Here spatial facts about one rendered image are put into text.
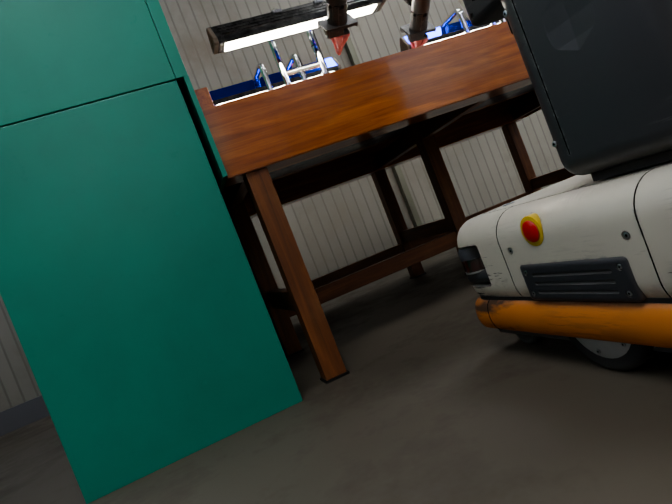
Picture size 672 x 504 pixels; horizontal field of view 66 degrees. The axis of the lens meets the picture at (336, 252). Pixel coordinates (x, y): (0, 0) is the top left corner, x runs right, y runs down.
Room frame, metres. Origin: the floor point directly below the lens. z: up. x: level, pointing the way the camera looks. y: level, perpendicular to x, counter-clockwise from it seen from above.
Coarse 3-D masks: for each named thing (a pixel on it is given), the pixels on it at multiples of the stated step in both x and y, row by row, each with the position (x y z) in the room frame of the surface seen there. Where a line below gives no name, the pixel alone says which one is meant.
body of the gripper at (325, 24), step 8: (328, 8) 1.46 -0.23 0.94; (336, 8) 1.44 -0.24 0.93; (344, 8) 1.45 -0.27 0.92; (328, 16) 1.47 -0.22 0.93; (336, 16) 1.46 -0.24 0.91; (344, 16) 1.47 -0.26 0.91; (320, 24) 1.49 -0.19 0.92; (328, 24) 1.49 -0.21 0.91; (336, 24) 1.48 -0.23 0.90; (344, 24) 1.48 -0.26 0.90; (352, 24) 1.49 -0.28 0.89
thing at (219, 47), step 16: (352, 0) 1.78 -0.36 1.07; (368, 0) 1.79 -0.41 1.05; (384, 0) 1.81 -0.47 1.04; (256, 16) 1.71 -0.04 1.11; (272, 16) 1.71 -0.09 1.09; (288, 16) 1.72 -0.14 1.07; (304, 16) 1.72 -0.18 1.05; (320, 16) 1.74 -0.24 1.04; (208, 32) 1.66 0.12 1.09; (224, 32) 1.66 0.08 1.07; (240, 32) 1.66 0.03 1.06; (256, 32) 1.68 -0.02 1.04; (224, 48) 1.69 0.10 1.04
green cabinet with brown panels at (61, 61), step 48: (0, 0) 1.18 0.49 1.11; (48, 0) 1.21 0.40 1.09; (96, 0) 1.24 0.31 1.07; (144, 0) 1.27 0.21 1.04; (0, 48) 1.17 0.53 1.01; (48, 48) 1.20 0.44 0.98; (96, 48) 1.23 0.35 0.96; (144, 48) 1.26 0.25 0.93; (0, 96) 1.16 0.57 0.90; (48, 96) 1.19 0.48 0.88; (96, 96) 1.22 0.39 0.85
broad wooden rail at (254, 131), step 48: (432, 48) 1.50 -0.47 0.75; (480, 48) 1.55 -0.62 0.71; (288, 96) 1.38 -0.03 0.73; (336, 96) 1.41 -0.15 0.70; (384, 96) 1.45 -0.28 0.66; (432, 96) 1.49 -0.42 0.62; (480, 96) 1.57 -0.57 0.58; (240, 144) 1.33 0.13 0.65; (288, 144) 1.36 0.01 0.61; (336, 144) 1.43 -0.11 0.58
